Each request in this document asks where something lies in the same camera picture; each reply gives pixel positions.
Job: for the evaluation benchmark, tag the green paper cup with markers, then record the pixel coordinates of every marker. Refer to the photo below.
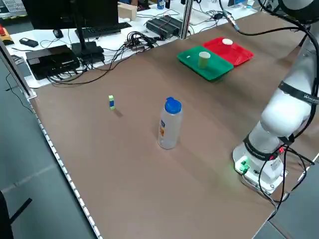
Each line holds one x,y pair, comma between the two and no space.
203,62

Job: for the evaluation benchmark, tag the green and blue block stack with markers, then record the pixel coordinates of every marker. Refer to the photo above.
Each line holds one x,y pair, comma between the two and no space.
111,102

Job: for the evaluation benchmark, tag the small black handheld device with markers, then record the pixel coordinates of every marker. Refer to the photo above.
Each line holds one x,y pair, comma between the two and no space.
28,42

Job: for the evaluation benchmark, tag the black keyboard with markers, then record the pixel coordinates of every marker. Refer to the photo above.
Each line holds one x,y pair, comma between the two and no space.
103,29

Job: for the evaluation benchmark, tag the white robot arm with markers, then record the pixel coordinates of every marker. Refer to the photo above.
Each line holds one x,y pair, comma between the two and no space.
281,117

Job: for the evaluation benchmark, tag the aluminium frame rail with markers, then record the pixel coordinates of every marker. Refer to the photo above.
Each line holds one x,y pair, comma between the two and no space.
13,69

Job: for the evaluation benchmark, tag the black computer monitor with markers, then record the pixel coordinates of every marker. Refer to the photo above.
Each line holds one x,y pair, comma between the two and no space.
62,12

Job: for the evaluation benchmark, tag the red emergency stop button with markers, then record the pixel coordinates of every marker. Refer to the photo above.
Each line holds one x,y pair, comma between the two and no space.
2,30

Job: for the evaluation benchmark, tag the aluminium frame post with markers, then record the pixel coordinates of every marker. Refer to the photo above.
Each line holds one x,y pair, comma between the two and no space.
187,18

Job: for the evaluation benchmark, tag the black finned power supply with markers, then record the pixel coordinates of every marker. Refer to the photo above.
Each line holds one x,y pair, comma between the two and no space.
163,26

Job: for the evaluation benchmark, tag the white desk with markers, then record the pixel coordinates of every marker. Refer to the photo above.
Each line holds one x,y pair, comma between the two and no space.
68,35

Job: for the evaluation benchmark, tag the red plastic tray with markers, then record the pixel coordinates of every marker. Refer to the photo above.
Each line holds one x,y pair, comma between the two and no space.
234,54

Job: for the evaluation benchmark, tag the beige wooden box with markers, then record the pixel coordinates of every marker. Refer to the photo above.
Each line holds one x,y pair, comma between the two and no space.
127,12

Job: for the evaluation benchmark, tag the green plastic tray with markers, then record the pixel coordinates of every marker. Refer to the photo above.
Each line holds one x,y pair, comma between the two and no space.
216,69

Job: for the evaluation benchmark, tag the red paper cup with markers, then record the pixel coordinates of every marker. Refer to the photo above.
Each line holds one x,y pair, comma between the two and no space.
227,41

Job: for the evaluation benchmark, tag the black electronics box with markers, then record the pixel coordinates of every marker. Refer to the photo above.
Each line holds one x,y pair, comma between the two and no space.
49,59

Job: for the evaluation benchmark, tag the green connector plug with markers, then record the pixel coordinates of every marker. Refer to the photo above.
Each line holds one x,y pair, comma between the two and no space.
243,166

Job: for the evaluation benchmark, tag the clear bottle with blue lid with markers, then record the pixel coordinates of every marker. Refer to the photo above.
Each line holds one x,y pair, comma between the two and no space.
169,124

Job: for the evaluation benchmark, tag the black computer mouse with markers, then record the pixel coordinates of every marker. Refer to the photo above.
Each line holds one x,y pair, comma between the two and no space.
57,33

